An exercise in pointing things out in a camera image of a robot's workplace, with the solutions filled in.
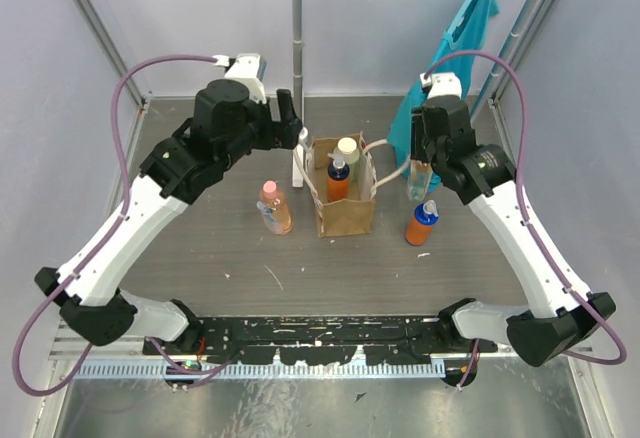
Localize amber bottle white cap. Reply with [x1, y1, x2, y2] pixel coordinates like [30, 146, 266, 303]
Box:
[407, 159, 432, 202]

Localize blue pump bottle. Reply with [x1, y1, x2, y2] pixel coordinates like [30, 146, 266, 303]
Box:
[327, 153, 350, 203]

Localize orange bottle blue cap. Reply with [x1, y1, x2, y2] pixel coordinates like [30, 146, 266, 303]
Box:
[405, 200, 439, 246]

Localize pink cap clear bottle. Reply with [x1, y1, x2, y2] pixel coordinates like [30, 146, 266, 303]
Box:
[257, 180, 293, 235]

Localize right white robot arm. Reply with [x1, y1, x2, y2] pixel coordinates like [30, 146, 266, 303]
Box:
[411, 95, 616, 367]

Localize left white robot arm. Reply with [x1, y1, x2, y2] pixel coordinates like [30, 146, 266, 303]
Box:
[35, 79, 302, 354]

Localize brown canvas tote bag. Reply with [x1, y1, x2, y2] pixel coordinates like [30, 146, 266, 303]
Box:
[293, 130, 409, 238]

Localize green bottle cream cap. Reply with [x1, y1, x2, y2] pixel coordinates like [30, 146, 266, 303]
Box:
[334, 137, 360, 182]

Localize teal t-shirt on hanger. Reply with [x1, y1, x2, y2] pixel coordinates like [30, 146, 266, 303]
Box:
[387, 0, 499, 166]

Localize white metal clothes rack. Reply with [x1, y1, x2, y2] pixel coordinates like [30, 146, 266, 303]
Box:
[287, 0, 557, 189]

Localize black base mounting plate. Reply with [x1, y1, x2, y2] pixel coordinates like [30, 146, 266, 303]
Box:
[159, 315, 473, 366]

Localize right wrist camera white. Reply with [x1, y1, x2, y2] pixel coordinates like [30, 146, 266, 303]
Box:
[420, 72, 462, 109]

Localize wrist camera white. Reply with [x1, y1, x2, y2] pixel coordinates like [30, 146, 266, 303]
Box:
[212, 53, 267, 104]
[420, 72, 462, 109]

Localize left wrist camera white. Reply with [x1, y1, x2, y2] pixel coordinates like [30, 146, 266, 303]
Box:
[212, 53, 267, 104]

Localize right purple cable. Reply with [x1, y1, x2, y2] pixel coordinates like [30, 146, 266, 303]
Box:
[419, 50, 628, 390]

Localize purple cable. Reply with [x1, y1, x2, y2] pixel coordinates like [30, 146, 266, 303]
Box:
[419, 50, 628, 390]
[11, 54, 238, 398]

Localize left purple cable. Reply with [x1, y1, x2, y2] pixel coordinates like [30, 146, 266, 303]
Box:
[11, 54, 238, 398]

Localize aluminium frame rail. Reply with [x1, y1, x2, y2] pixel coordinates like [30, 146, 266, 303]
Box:
[49, 315, 594, 380]

